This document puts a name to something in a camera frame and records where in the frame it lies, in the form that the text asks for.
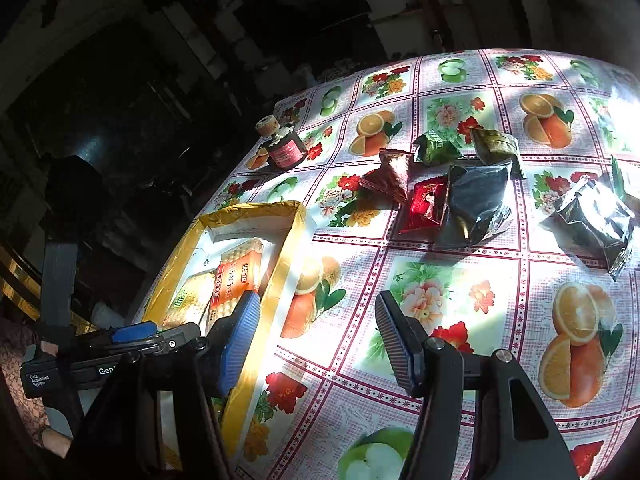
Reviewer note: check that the silver foil snack packet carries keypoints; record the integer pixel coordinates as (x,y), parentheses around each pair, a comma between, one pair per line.
(590,220)

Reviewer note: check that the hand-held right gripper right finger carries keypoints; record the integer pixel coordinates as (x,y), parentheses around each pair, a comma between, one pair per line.
(395,340)

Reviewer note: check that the black foil snack packet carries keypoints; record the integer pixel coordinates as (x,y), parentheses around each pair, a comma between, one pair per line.
(470,205)

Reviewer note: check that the red candy packet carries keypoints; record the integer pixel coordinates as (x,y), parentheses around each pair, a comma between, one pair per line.
(425,205)

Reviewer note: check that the small bottle red label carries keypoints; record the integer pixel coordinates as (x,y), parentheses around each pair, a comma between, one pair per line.
(286,150)

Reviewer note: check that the brown red triangular packet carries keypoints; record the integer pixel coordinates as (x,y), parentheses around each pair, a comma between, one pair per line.
(390,175)

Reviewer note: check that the orange cracker packet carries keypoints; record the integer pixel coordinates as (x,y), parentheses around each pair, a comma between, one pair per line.
(235,275)

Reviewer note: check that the pale green cracker packet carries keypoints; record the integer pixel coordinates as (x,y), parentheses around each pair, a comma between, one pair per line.
(187,300)

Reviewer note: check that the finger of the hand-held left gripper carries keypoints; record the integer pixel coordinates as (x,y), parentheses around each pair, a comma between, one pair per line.
(175,335)
(132,333)

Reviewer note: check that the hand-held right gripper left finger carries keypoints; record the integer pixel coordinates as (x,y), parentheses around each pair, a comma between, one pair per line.
(240,340)

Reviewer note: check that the small green snack packet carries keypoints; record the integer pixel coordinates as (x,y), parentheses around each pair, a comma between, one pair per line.
(435,149)

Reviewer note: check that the patterned brown cloth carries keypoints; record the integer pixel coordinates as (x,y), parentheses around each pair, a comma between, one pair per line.
(15,360)

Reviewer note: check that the dark green gold packet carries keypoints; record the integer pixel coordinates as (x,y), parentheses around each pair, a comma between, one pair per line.
(495,145)

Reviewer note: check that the grey upright post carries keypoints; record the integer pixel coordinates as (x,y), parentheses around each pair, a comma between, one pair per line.
(57,280)

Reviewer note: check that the yellow cardboard box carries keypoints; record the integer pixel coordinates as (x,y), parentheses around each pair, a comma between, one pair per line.
(280,280)

